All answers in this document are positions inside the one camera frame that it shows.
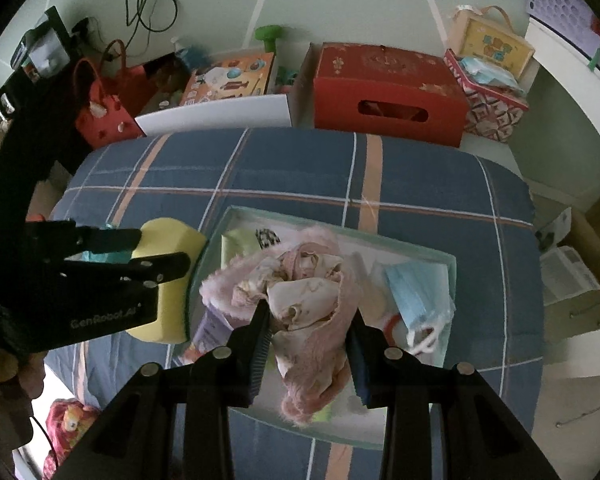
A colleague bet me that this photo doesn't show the yellow sponge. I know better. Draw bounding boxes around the yellow sponge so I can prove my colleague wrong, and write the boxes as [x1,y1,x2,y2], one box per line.
[129,217,208,345]

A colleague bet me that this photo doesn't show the red patterned box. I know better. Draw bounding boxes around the red patterned box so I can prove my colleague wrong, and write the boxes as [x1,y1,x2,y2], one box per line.
[444,48,530,143]

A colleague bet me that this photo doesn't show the white curved desk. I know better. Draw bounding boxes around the white curved desk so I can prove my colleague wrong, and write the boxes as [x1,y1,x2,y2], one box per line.
[510,17,600,376]

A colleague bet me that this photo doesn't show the blue face mask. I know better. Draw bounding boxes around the blue face mask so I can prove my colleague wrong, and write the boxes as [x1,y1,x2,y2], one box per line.
[384,261,456,356]

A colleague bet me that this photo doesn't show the light green cloth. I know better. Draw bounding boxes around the light green cloth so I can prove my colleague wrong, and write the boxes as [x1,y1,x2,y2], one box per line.
[221,228,263,266]

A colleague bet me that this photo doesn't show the hand sanitizer bottle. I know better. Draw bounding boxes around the hand sanitizer bottle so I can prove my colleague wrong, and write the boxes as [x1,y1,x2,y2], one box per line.
[171,36,206,73]

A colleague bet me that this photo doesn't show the orange fish cushion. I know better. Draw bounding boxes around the orange fish cushion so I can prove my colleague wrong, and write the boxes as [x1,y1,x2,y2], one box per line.
[42,397,103,480]

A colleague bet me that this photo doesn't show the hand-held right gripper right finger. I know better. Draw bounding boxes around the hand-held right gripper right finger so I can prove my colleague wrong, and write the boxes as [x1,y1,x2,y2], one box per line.
[346,310,561,480]

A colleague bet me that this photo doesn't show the purple wipes packet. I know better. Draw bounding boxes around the purple wipes packet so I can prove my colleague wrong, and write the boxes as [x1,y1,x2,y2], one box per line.
[187,307,236,361]

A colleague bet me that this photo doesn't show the person's left hand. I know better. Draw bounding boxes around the person's left hand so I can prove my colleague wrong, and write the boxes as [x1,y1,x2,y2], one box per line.
[0,346,47,411]

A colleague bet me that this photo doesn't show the cardboard box with label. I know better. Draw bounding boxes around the cardboard box with label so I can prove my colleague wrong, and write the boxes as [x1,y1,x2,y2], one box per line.
[537,207,600,306]

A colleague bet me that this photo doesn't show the pink fuzzy sock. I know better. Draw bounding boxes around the pink fuzzy sock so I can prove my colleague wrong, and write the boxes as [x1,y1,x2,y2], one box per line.
[200,225,362,428]

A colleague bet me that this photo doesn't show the red cardboard box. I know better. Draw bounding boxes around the red cardboard box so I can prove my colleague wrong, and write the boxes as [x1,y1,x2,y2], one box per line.
[312,42,470,148]

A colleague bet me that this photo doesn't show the purple perforated basket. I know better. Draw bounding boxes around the purple perforated basket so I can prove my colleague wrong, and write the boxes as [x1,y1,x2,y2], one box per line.
[527,0,598,61]

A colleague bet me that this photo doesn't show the shallow teal cardboard tray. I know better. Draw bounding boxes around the shallow teal cardboard tray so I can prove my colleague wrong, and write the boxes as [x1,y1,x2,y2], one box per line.
[172,205,458,448]

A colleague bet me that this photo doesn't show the green knob toy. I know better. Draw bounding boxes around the green knob toy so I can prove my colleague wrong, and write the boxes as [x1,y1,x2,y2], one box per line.
[254,26,284,53]

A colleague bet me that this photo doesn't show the teal plastic basket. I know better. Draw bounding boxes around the teal plastic basket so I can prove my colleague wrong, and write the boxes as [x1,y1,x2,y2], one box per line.
[82,224,131,263]

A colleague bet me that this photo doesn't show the red felt handbag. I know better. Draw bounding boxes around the red felt handbag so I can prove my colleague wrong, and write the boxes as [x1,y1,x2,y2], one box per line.
[74,39,156,148]

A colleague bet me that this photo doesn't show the pale blue packets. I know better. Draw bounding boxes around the pale blue packets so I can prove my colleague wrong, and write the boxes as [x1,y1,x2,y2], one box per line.
[459,56,526,96]

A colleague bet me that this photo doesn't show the white board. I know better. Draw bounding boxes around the white board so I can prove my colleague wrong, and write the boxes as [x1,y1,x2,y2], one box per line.
[135,94,293,136]

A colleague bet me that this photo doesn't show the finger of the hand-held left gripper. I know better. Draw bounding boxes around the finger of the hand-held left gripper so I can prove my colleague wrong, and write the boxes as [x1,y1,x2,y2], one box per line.
[62,251,192,288]
[27,219,143,263]

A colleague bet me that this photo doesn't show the orange picture box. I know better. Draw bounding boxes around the orange picture box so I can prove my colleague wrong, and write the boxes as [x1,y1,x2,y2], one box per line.
[179,51,276,107]

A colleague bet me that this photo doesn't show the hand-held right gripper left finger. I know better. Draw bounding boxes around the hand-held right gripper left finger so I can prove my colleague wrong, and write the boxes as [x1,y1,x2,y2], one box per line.
[42,302,272,480]

